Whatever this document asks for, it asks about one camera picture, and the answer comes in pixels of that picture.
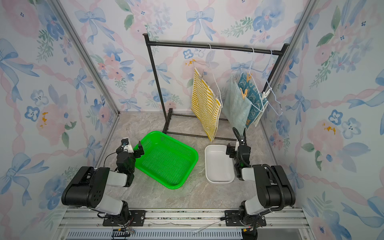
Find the white plastic bin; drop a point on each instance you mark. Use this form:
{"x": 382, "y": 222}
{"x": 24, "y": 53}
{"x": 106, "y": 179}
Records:
{"x": 218, "y": 165}

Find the orange clothespin upper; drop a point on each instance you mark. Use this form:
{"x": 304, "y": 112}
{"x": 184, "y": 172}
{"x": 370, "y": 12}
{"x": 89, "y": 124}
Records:
{"x": 248, "y": 77}

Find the white wire hanger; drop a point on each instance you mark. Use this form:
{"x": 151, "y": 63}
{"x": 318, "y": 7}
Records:
{"x": 199, "y": 52}

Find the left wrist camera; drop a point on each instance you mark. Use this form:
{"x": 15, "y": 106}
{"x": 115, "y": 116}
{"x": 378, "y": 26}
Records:
{"x": 126, "y": 145}

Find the green plastic basket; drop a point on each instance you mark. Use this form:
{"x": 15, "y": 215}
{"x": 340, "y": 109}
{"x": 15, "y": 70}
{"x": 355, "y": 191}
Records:
{"x": 166, "y": 160}

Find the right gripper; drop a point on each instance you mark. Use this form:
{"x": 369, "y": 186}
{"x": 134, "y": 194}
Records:
{"x": 231, "y": 150}

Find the teal patterned towel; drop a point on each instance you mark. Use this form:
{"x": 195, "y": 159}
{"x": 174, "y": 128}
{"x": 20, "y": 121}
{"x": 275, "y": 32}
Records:
{"x": 254, "y": 115}

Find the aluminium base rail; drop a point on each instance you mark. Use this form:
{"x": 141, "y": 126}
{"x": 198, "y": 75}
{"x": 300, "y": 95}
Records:
{"x": 185, "y": 224}

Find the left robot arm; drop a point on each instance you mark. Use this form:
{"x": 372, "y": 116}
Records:
{"x": 87, "y": 188}

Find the yellow striped towel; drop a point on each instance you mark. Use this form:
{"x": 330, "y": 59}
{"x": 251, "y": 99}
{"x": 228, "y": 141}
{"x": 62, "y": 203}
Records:
{"x": 208, "y": 110}

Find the orange clothespin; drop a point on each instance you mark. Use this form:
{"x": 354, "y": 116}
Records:
{"x": 248, "y": 77}
{"x": 244, "y": 93}

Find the black clothes rack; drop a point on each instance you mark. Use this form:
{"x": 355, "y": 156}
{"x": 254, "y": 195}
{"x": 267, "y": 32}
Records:
{"x": 168, "y": 114}

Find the light green towel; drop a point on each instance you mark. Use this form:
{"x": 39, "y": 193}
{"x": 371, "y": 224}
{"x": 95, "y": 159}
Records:
{"x": 236, "y": 108}

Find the white hanger middle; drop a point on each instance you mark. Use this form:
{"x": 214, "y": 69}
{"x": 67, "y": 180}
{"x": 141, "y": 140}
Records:
{"x": 252, "y": 87}

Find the white clothespin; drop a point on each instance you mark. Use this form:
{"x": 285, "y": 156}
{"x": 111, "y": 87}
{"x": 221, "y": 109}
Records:
{"x": 265, "y": 95}

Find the orange clothespin lower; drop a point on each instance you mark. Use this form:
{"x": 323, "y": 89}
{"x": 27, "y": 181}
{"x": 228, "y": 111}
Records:
{"x": 244, "y": 93}

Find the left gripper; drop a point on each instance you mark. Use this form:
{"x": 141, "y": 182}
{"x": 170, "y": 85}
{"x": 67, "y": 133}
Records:
{"x": 137, "y": 152}

